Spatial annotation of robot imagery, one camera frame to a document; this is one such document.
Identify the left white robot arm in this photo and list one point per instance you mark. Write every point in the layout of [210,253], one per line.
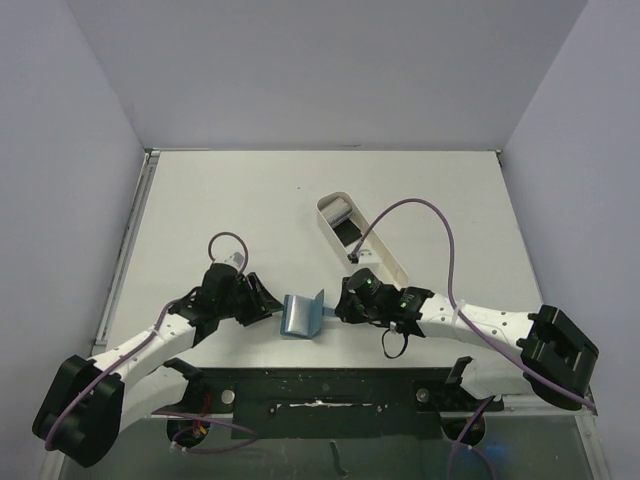
[83,410]

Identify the black card in tray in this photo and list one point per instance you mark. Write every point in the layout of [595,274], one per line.
[347,233]

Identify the white oblong tray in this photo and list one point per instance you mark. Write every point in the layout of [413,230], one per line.
[388,270]

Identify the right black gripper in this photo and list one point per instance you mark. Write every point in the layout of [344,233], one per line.
[345,304]

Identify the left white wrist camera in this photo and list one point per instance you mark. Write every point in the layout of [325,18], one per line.
[238,260]

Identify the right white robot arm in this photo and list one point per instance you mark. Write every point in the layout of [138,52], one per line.
[553,358]

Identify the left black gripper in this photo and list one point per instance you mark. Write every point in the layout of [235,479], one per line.
[261,304]

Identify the blue leather card holder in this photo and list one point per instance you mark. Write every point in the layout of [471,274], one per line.
[303,317]

